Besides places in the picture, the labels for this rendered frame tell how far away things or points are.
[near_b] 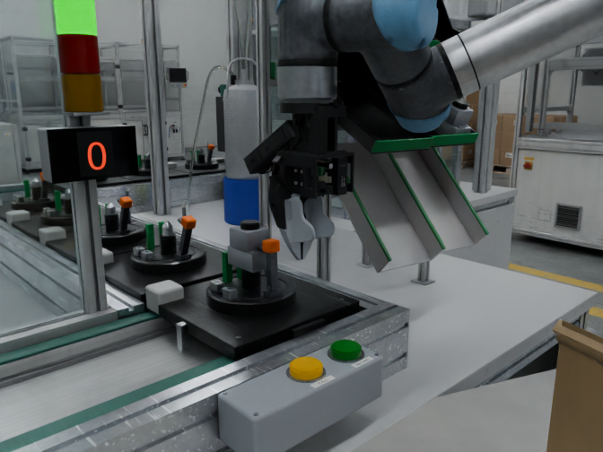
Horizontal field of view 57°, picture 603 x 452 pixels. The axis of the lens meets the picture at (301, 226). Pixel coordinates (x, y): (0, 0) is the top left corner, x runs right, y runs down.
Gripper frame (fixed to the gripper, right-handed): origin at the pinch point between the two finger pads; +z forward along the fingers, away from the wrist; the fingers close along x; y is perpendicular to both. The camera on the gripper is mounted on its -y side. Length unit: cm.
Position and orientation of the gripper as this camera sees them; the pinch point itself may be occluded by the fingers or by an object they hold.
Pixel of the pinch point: (296, 249)
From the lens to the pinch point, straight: 76.5
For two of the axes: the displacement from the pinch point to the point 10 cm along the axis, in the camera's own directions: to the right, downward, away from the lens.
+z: 0.0, 9.7, 2.4
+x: 7.3, -1.6, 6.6
